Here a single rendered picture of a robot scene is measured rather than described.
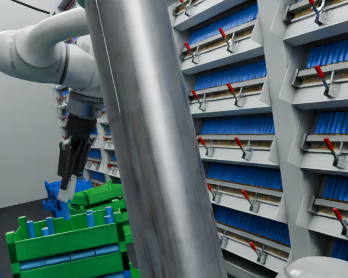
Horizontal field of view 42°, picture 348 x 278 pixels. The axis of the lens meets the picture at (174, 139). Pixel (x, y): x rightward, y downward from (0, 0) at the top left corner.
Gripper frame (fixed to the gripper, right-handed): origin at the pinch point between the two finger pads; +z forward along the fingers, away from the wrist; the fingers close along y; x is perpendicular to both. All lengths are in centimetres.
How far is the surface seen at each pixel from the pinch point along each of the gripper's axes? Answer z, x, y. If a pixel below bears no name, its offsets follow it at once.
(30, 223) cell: 17.1, 12.1, 4.5
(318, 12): -60, -46, 25
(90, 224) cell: 11.4, -5.1, 8.0
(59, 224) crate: 17.6, 6.8, 11.9
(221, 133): -13, -20, 73
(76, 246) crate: 13.6, -7.6, -2.3
